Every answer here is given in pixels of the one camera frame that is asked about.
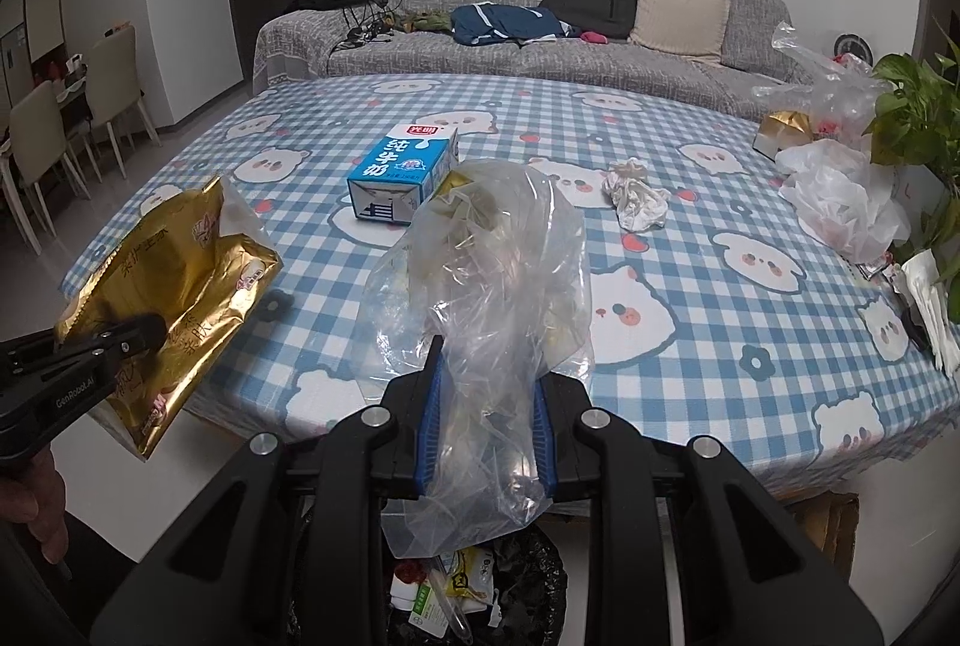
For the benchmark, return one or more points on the pink small item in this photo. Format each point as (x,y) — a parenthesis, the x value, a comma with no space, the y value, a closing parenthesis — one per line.
(595,37)

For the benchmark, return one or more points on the beige pillow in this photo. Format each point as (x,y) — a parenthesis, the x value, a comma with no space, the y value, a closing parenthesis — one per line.
(675,8)

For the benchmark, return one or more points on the round black white device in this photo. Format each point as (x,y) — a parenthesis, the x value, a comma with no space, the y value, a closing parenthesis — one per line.
(853,48)

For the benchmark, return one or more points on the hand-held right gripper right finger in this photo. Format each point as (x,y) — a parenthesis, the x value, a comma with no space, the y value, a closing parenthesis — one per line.
(541,436)

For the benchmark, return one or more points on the small gold box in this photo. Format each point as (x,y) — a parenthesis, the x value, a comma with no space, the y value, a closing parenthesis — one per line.
(780,132)

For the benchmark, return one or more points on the crumpled white tissue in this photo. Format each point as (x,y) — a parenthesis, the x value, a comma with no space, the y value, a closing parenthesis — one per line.
(634,196)

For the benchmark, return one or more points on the blue jacket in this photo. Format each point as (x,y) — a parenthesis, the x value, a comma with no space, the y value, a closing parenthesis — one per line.
(495,23)

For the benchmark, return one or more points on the blue checked bear tablecloth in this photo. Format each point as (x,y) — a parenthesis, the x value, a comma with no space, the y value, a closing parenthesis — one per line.
(712,346)

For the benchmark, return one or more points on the white plant pot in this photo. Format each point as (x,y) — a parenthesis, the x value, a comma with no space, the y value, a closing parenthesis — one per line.
(919,192)

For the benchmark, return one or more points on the trash bin with black bag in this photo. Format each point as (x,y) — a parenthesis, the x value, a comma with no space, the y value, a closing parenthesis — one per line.
(532,586)

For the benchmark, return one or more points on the gold foil snack bag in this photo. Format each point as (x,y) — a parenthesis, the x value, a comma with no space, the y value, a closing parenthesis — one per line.
(172,271)

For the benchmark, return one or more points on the white paper napkins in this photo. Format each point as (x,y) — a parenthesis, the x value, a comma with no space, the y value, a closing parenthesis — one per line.
(937,301)

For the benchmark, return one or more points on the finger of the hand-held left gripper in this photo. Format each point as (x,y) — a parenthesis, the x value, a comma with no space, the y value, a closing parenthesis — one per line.
(127,334)

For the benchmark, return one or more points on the blue milk carton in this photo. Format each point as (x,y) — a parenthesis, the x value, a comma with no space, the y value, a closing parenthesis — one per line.
(397,166)

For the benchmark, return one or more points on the green cloth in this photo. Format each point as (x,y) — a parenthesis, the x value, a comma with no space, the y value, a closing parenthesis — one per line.
(424,21)

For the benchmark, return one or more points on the green pothos plant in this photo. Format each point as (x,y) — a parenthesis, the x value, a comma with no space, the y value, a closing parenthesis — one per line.
(911,113)

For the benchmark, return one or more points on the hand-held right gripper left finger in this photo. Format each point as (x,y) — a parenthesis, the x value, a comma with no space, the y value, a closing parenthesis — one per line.
(431,421)

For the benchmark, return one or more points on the person's left hand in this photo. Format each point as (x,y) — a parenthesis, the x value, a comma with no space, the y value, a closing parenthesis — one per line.
(34,492)

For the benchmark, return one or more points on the white plastic bag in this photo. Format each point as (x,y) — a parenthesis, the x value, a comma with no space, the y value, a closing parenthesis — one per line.
(847,203)

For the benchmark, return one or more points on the small red white wrapper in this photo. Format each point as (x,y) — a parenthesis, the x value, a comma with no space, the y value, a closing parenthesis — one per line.
(874,271)

